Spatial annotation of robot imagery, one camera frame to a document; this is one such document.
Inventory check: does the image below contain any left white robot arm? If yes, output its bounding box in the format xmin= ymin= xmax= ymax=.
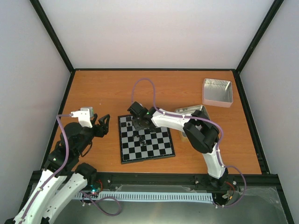
xmin=5 ymin=108 xmax=110 ymax=224

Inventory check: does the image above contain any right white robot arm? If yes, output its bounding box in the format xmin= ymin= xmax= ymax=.
xmin=128 ymin=102 xmax=228 ymax=189

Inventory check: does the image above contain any black chess pieces cluster centre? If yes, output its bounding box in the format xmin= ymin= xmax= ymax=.
xmin=133 ymin=133 xmax=146 ymax=146

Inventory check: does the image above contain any open metal tin with pieces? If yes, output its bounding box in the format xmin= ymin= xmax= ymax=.
xmin=174 ymin=105 xmax=215 ymax=142

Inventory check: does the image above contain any small circuit board with led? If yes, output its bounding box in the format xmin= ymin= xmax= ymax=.
xmin=91 ymin=182 xmax=103 ymax=195

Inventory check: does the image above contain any black and silver chessboard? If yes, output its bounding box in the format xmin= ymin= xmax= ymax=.
xmin=118 ymin=115 xmax=175 ymax=164

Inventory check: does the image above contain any pink-rimmed metal tin lid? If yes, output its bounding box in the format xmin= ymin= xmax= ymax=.
xmin=202 ymin=78 xmax=233 ymax=108

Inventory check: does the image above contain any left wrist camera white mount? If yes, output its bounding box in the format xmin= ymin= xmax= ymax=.
xmin=71 ymin=107 xmax=94 ymax=128

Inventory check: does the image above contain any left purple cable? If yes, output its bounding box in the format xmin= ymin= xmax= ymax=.
xmin=20 ymin=114 xmax=72 ymax=224

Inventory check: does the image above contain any light blue cable duct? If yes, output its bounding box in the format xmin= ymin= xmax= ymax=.
xmin=74 ymin=190 xmax=214 ymax=203

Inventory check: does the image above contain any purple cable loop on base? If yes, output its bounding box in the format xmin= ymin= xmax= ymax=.
xmin=79 ymin=190 xmax=122 ymax=217

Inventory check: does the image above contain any black frame rail front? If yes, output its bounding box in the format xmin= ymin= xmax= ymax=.
xmin=32 ymin=171 xmax=278 ymax=187

